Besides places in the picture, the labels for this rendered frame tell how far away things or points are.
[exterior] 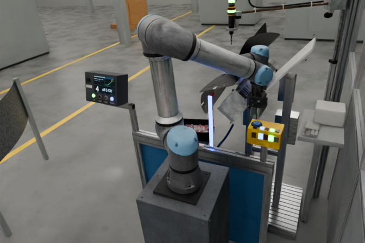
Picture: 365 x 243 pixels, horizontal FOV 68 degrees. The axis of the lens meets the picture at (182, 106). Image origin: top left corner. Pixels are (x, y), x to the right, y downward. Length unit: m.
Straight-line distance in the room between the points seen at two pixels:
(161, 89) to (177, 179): 0.35
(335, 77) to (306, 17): 5.13
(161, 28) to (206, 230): 0.72
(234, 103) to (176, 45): 0.94
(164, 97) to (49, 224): 1.86
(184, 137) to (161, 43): 0.36
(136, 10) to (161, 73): 8.73
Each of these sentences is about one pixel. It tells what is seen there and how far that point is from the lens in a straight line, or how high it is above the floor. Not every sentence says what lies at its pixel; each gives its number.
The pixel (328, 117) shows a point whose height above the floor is 0.92.
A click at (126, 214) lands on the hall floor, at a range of 2.47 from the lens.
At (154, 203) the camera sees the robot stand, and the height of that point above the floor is 1.00.
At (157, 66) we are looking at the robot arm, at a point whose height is 1.48.
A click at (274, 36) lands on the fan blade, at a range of 1.64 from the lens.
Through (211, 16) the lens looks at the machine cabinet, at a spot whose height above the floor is 0.28.
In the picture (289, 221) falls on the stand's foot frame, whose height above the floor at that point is 0.08.
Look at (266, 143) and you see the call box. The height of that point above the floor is 1.01.
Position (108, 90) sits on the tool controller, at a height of 1.16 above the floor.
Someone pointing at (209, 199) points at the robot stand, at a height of 1.00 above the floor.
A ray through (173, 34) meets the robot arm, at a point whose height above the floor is 1.62.
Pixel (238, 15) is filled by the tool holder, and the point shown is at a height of 1.53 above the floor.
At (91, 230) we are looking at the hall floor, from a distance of 2.46.
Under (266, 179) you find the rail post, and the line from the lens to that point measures 1.57.
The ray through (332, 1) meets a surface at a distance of 1.85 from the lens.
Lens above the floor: 1.80
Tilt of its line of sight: 27 degrees down
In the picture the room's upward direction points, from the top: 5 degrees counter-clockwise
